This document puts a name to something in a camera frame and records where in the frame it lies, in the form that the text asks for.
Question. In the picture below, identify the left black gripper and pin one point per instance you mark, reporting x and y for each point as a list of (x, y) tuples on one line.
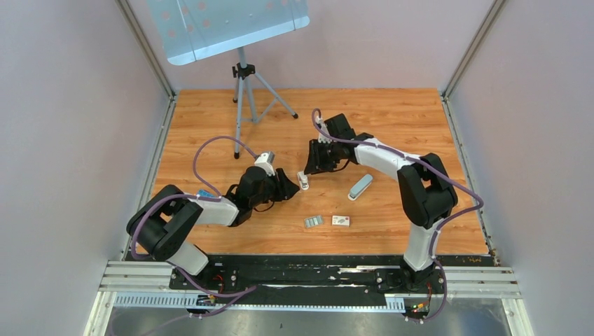
[(284, 188)]

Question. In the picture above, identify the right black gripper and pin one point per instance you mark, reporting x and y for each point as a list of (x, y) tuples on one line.
[(315, 164)]

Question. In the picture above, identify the grey staple strips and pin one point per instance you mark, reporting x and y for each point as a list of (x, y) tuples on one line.
[(313, 221)]

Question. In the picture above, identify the white stapler body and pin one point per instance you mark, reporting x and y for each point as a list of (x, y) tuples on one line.
[(359, 187)]

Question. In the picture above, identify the white staple box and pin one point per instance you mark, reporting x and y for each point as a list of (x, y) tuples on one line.
[(343, 221)]

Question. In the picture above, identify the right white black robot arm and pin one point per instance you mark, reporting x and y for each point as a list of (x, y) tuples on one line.
[(427, 197)]

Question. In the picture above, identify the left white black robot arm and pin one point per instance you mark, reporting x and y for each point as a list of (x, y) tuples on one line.
[(162, 225)]

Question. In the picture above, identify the grey tripod stand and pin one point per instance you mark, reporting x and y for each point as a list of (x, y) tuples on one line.
[(245, 100)]

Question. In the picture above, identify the silver perforated music stand tray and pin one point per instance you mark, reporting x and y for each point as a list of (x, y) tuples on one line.
[(194, 30)]

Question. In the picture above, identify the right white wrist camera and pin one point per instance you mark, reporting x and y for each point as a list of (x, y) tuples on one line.
[(322, 130)]

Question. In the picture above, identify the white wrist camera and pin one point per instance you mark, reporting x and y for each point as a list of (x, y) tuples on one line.
[(265, 161), (322, 130)]

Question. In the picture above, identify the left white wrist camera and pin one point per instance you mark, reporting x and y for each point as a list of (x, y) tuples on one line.
[(265, 161)]

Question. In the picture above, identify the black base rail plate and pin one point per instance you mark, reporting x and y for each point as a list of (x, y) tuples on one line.
[(332, 281)]

